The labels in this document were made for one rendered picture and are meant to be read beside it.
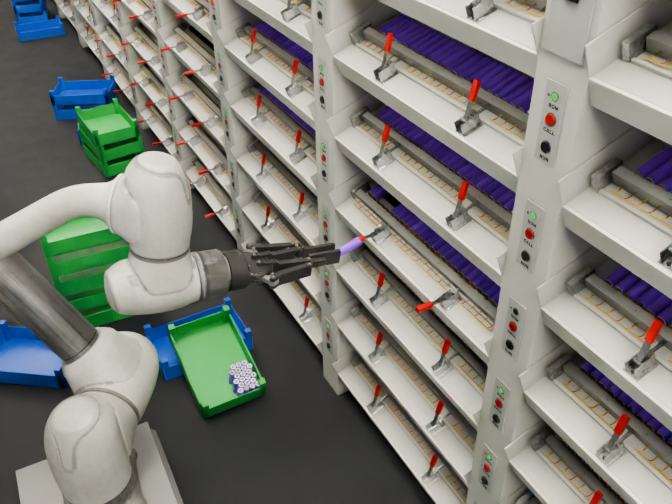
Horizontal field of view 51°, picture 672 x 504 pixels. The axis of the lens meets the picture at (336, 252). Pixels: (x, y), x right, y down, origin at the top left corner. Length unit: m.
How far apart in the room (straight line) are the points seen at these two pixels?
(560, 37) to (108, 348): 1.16
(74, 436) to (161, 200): 0.61
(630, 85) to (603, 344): 0.39
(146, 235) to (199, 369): 1.11
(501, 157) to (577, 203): 0.17
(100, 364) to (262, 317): 0.92
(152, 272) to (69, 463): 0.54
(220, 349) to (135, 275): 1.08
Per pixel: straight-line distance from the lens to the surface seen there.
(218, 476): 2.04
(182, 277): 1.23
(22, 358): 2.54
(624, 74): 0.99
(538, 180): 1.10
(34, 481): 1.87
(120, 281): 1.23
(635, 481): 1.24
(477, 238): 1.31
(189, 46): 2.78
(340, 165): 1.70
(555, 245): 1.12
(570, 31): 1.00
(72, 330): 1.67
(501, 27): 1.13
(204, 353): 2.27
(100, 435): 1.58
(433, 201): 1.40
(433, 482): 1.88
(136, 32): 3.62
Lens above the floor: 1.62
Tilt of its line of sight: 36 degrees down
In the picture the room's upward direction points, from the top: 1 degrees counter-clockwise
